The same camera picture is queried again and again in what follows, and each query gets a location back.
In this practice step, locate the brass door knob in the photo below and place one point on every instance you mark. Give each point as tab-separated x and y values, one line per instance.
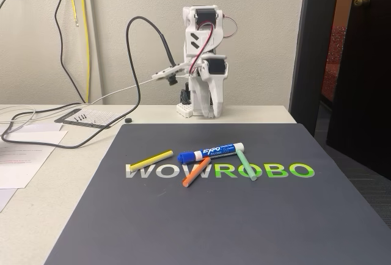
362	1

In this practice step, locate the grey white screw mat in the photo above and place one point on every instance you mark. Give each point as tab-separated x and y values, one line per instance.
104	117

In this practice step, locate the white wrist camera board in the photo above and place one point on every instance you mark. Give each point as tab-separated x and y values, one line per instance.
166	71

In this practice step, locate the yellow chalk stick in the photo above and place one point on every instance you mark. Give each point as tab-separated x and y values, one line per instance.
151	161

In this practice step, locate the dark grey door frame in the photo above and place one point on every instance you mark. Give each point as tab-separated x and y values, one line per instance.
308	63

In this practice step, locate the small black round cap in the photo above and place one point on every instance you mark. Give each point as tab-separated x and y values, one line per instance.
128	120

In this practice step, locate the printed text paper sheet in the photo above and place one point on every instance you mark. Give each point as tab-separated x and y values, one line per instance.
24	167

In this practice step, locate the orange chalk stick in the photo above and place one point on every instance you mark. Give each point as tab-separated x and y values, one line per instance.
195	173

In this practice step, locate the blue Expo marker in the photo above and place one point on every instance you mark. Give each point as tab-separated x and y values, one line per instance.
214	150

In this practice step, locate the green chalk stick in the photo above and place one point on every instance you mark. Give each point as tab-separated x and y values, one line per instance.
247	165

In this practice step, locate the dark wooden door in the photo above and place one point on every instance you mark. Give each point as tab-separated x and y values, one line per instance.
366	78

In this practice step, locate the pale grey paper sheet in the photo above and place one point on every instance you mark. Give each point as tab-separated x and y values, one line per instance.
6	198

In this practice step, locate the black table clamp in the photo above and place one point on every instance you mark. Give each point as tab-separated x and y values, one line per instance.
184	95

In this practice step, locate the white paper sheet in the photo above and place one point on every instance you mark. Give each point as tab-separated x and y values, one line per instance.
46	127
46	136

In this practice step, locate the grey WOWROBO mat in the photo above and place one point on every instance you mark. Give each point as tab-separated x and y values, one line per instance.
214	222

